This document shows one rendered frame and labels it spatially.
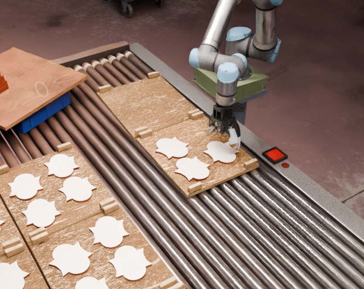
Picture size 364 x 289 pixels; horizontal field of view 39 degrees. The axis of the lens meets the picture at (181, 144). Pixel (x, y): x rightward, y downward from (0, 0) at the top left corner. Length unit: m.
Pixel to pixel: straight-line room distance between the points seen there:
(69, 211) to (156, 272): 0.42
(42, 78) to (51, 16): 3.23
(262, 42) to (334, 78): 2.27
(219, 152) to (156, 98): 0.50
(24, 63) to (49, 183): 0.78
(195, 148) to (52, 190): 0.61
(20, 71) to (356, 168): 2.30
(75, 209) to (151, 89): 0.85
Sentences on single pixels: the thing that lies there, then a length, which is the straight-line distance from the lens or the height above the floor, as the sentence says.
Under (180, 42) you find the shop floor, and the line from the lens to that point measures 5.00.
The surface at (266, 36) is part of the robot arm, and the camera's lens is 2.40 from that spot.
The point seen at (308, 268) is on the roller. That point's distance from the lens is 1.78.
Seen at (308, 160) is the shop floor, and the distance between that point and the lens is 3.65.
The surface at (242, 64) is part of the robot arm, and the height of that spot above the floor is 1.32.
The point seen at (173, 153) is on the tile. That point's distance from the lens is 2.09.
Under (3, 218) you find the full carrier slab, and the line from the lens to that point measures 1.94.
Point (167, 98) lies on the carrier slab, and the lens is 2.44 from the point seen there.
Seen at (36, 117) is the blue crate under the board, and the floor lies 0.97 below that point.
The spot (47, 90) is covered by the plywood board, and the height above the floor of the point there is 1.04.
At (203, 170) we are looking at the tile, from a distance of 2.02.
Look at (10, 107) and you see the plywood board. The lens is 2.30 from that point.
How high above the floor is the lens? 2.28
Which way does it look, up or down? 38 degrees down
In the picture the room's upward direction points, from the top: 1 degrees clockwise
